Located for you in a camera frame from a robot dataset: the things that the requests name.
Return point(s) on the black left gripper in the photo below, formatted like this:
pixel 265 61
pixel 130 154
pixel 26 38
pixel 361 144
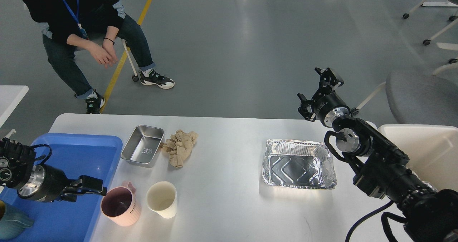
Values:
pixel 47 183

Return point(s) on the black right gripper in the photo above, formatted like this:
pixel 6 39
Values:
pixel 325 105

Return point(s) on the pink ribbed mug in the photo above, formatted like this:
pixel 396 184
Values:
pixel 121 206

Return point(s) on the stainless steel rectangular pan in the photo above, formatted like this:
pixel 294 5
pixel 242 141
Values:
pixel 142 146

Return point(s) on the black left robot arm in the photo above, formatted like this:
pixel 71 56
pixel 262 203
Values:
pixel 24 169

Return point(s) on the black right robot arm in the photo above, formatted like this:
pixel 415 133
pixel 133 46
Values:
pixel 380 169

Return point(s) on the person's hand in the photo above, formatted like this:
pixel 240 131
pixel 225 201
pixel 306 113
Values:
pixel 104 54

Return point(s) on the blue plastic tray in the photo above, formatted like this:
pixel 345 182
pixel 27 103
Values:
pixel 96 156

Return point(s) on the aluminium foil tray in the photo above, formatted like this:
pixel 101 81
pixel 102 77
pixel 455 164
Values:
pixel 300 164

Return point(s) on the white paper cup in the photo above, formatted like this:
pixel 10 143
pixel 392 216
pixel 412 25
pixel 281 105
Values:
pixel 162 198

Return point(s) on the teal ceramic cup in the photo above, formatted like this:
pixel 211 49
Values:
pixel 13 221

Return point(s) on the grey office chair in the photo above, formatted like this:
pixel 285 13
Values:
pixel 419 98

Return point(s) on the crumpled beige cloth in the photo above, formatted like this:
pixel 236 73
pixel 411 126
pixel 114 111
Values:
pixel 179 147

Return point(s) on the white side table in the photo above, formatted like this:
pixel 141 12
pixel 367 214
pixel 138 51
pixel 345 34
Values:
pixel 10 97

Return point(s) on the white chair under person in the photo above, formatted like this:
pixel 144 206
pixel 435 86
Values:
pixel 135 77

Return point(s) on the white plastic bin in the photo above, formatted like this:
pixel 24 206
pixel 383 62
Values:
pixel 432 149

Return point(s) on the seated person in black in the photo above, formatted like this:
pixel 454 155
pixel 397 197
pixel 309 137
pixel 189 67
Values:
pixel 70 24

